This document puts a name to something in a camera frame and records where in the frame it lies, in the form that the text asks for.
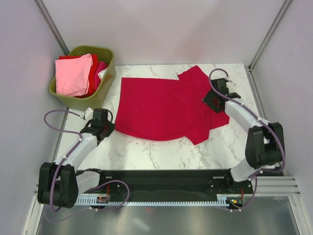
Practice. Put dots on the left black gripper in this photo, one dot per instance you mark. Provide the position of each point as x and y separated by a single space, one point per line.
111 128

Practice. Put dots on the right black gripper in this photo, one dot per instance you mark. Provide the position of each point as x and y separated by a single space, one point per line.
207 99

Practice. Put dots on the crimson red t shirt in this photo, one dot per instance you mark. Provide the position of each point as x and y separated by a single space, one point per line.
164 109

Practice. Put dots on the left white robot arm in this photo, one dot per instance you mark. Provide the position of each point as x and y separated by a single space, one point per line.
60 182

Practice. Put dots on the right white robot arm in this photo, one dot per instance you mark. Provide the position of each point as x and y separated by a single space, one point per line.
265 141

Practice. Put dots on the white cloth in basket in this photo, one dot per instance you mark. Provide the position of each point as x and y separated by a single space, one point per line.
102 73

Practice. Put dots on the light pink folded shirt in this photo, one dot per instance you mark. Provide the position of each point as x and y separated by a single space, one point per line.
72 74

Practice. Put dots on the magenta shirt in basket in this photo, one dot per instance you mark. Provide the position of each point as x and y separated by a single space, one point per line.
101 66

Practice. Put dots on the red folded shirt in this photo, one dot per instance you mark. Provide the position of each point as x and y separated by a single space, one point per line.
94 73

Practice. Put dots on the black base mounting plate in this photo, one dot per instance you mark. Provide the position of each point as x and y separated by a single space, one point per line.
169 185

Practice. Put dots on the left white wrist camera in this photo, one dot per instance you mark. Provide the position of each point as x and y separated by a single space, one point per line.
88 114

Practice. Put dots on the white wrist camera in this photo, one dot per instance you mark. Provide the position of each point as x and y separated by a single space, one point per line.
88 114
229 83

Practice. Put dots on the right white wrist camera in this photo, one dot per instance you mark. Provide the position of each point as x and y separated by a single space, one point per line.
229 83

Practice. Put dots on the right aluminium frame post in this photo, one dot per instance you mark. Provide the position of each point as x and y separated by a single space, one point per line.
270 33

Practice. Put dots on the aluminium frame post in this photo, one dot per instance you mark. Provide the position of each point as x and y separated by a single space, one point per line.
270 33
51 25

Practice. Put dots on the aluminium extrusion rail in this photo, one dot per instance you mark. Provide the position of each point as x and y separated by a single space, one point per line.
277 186

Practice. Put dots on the white slotted cable duct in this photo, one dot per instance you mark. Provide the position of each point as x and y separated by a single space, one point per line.
96 200

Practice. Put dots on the left aluminium frame post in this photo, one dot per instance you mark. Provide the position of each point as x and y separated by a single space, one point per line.
51 25

